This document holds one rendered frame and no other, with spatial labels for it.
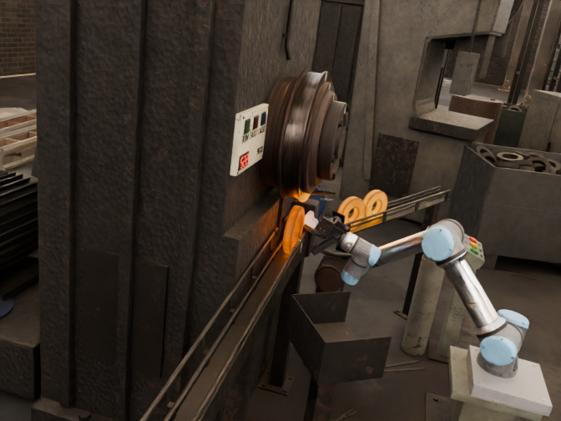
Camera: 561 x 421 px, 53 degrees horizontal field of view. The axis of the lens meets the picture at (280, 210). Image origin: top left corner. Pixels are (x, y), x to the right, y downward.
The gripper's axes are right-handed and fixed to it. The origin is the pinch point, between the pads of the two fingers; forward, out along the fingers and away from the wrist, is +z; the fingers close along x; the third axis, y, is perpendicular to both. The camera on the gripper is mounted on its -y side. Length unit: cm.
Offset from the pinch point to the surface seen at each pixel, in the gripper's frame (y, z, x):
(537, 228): 2, -137, -190
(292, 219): 7.0, 0.3, 19.2
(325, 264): -17.0, -19.0, -12.1
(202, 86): 47, 36, 63
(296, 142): 38, 9, 35
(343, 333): -5, -33, 53
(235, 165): 30, 19, 60
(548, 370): -32, -144, -65
